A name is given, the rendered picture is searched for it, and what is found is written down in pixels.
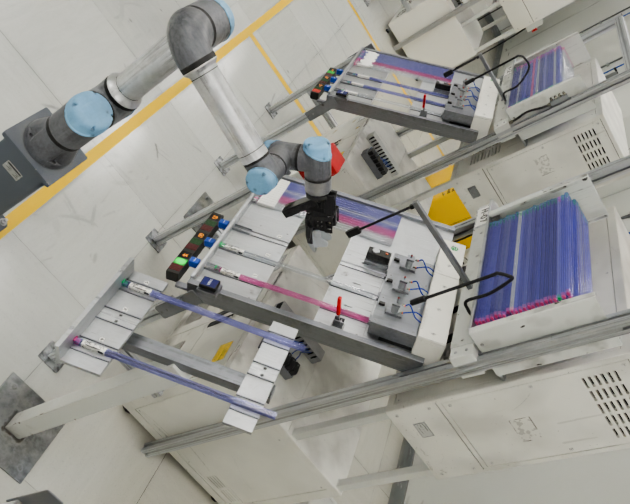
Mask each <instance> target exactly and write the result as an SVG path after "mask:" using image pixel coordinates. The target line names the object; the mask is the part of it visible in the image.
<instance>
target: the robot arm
mask: <svg viewBox="0 0 630 504"><path fill-rule="evenodd" d="M234 27H235V19H234V15H233V12H232V10H231V8H230V7H229V5H228V4H227V3H226V2H225V1H224V0H197V1H195V2H193V3H191V4H189V5H187V6H185V7H183V8H180V9H178V10H177V11H175V12H174V13H173V14H172V16H171V17H170V19H169V21H168V24H167V29H166V35H165V36H163V37H162V38H161V39H160V40H159V41H158V42H156V43H155V44H154V45H153V46H152V47H151V48H149V49H148V50H147V51H146V52H145V53H143V54H142V55H141V56H140V57H139V58H138V59H136V60H135V61H134V62H133V63H132V64H130V65H129V66H128V67H127V68H126V69H125V70H123V71H122V72H113V73H111V74H110V75H109V76H107V77H106V78H105V79H104V80H103V81H102V82H100V83H99V84H98V85H97V86H95V87H94V88H92V89H90V90H88V91H84V92H81V93H78V94H76V95H74V96H73V97H72V98H71V99H70V100H69V101H68V102H67V103H65V104H64V105H63V106H62V107H61V108H59V109H58V110H57V111H56V112H54V113H53V114H52V115H51V116H48V117H44V118H40V119H36V120H34V121H33V122H31V123H30V124H29V125H28V126H27V127H26V128H25V130H24V134H23V140H24V145H25V147H26V149H27V151H28V153H29V154H30V156H31V157H32V158H33V159H34V160H35V161H36V162H38V163H39V164H40V165H42V166H44V167H46V168H49V169H54V170H58V169H63V168H65V167H66V166H68V165H69V164H70V163H71V162H72V161H73V160H74V158H75V156H76V154H77V152H78V150H79V149H80V148H82V147H83V146H84V145H86V144H87V143H89V142H90V141H91V140H93V139H94V138H96V137H97V136H99V135H100V134H102V133H104V132H105V131H106V130H107V129H109V128H111V127H112V126H114V125H115V124H117V123H118V122H120V121H121V120H123V119H125V118H127V117H129V116H130V115H131V114H132V113H133V112H134V111H135V109H137V108H138V107H139V106H140V105H141V102H142V97H143V96H144V95H145V94H147V93H148V92H149V91H150V90H152V89H153V88H154V87H155V86H157V85H158V84H159V83H161V82H162V81H163V80H164V79H166V78H167V77H168V76H169V75H171V74H172V73H173V72H174V71H176V70H177V69H179V70H180V72H181V73H182V75H183V77H186V78H189V79H190V80H191V82H192V83H193V85H194V87H195V88H196V90H197V91H198V93H199V95H200V96H201V98H202V100H203V101H204V103H205V104H206V106H207V108H208V109H209V111H210V112H211V114H212V116H213V117H214V119H215V121H216V122H217V124H218V125H219V127H220V129H221V130H222V132H223V134H224V135H225V137H226V138H227V140H228V142H229V143H230V145H231V147H232V148H233V150H234V151H235V153H236V155H237V156H238V158H239V160H240V161H241V163H242V164H243V166H244V167H245V169H246V171H247V172H248V173H247V175H246V178H245V180H246V185H247V187H248V189H249V190H250V191H251V192H252V193H254V194H257V195H266V194H268V193H269V192H270V191H271V190H272V189H274V188H275V187H276V186H277V184H278V182H279V181H280V180H281V179H282V177H283V176H284V175H285V174H286V173H287V171H288V170H293V171H303V172H304V182H305V192H306V196H305V197H303V198H300V199H298V200H296V201H293V202H290V203H288V204H286V205H285V206H284V208H283V210H282V213H283V215H284V216H285V218H288V217H291V216H293V215H295V214H298V213H300V212H303V211H305V210H306V212H307V213H306V216H305V226H306V239H307V243H308V245H309V246H310V248H311V249H312V251H313V252H316V250H317V247H327V246H328V242H327V241H328V240H331V238H332V236H331V234H332V233H333V226H336V224H337V221H339V206H337V205H336V197H337V191H333V190H331V180H332V177H331V159H332V153H331V144H330V141H329V140H328V139H326V138H324V137H321V136H316V137H313V136H312V137H309V138H307V139H305V141H304V143H303V144H299V143H292V142H285V141H281V140H266V141H265V142H264V143H263V141H262V139H261V138H260V136H259V134H258V133H257V131H256V129H255V127H254V126H253V124H252V122H251V121H250V119H249V117H248V116H247V114H246V112H245V111H244V109H243V107H242V106H241V104H240V102H239V101H238V99H237V97H236V96H235V94H234V92H233V90H232V89H231V87H230V85H229V84H228V82H227V80H226V79H225V77H224V75H223V74H222V72H221V70H220V69H219V67H218V65H217V64H216V60H217V56H216V54H215V52H214V50H213V49H214V48H215V47H216V46H217V45H219V44H220V43H222V42H224V41H226V40H228V39H229V37H230V36H231V35H232V33H233V31H234ZM329 229H331V230H329ZM329 233H331V234H329Z"/></svg>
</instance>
